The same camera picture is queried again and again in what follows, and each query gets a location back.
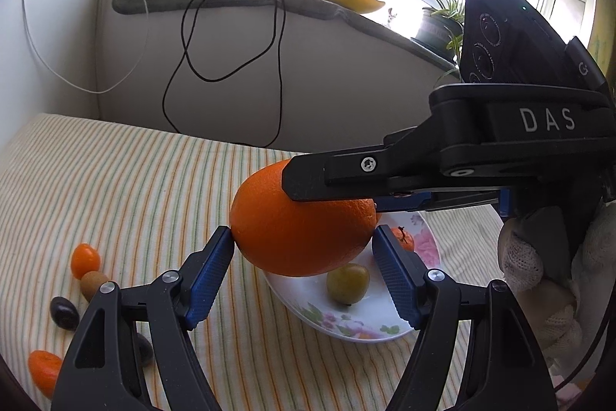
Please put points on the small orange kumquat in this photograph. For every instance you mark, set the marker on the small orange kumquat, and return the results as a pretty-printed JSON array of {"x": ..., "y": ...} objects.
[{"x": 85, "y": 260}]

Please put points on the white floral plate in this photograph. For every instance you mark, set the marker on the white floral plate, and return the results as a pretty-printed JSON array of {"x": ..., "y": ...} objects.
[{"x": 301, "y": 293}]

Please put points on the yellow-green round fruit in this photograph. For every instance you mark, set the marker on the yellow-green round fruit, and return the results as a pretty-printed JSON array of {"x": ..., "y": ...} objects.
[{"x": 347, "y": 283}]

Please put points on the potted spider plant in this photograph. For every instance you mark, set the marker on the potted spider plant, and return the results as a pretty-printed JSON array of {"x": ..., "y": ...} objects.
[{"x": 435, "y": 28}]

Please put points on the small brown round fruit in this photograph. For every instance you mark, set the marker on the small brown round fruit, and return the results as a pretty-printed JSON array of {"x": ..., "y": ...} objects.
[{"x": 94, "y": 283}]

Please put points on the small red tomato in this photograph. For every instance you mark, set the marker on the small red tomato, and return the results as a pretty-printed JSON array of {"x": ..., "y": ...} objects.
[{"x": 403, "y": 241}]

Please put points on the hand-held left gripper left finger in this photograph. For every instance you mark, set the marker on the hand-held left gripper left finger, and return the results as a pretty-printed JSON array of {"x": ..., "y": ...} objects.
[{"x": 211, "y": 281}]

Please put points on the small mandarin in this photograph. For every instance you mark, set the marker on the small mandarin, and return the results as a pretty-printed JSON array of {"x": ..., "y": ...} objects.
[{"x": 42, "y": 372}]

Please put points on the person's right hand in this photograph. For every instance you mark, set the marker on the person's right hand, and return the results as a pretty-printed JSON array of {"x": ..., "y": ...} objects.
[{"x": 524, "y": 257}]

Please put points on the small dark purple fruit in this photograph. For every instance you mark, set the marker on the small dark purple fruit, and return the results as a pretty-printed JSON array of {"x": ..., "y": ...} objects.
[
  {"x": 64, "y": 312},
  {"x": 144, "y": 348}
]

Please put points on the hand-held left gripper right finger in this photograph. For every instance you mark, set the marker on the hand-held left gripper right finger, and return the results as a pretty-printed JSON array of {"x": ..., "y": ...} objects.
[{"x": 394, "y": 281}]

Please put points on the small twig ornament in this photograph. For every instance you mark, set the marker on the small twig ornament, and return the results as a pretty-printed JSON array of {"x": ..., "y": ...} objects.
[{"x": 391, "y": 18}]

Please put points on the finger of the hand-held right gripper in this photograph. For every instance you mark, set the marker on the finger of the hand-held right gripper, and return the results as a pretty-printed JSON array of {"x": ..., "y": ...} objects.
[
  {"x": 409, "y": 200},
  {"x": 337, "y": 175}
]

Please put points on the white cabinet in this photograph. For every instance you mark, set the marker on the white cabinet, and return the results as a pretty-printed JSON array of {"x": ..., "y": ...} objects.
[{"x": 72, "y": 6}]

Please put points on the striped tablecloth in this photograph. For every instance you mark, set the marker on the striped tablecloth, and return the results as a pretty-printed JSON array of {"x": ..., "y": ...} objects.
[{"x": 168, "y": 199}]

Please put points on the large orange with stem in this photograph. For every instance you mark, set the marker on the large orange with stem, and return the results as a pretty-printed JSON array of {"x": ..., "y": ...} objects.
[{"x": 298, "y": 237}]

